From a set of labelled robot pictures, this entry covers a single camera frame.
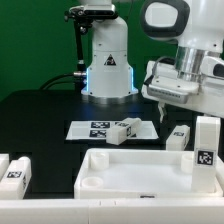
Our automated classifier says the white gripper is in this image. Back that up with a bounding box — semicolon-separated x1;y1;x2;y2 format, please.
144;61;224;123

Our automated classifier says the white desk top tray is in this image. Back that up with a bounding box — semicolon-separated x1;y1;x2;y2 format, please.
74;148;224;199

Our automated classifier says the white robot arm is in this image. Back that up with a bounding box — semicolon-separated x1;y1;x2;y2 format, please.
76;0;224;118

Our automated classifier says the white block far left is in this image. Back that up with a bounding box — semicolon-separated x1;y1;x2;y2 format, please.
0;154;9;180

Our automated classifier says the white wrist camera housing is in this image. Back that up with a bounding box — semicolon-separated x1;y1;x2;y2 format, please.
142;76;199;104

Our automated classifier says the white marker base plate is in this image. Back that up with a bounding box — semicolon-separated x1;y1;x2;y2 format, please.
66;121;158;140

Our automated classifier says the white front wall bar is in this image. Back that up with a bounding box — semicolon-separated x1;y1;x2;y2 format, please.
0;198;224;224

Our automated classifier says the black cable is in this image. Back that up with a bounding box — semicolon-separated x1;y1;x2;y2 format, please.
39;72;85;92

